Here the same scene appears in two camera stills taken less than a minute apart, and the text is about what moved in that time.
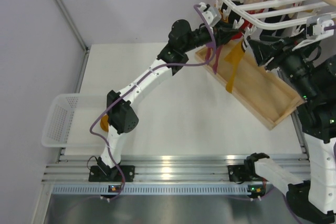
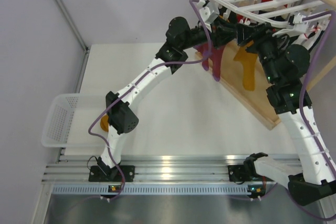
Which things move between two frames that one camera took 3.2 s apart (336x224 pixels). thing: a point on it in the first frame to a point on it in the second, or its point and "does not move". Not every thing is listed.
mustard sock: x=233 y=58 to x=248 y=61
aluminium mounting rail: x=170 y=174 does not move
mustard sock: x=104 y=123 does not move
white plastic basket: x=68 y=119 does not move
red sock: x=246 y=22 to x=240 y=17
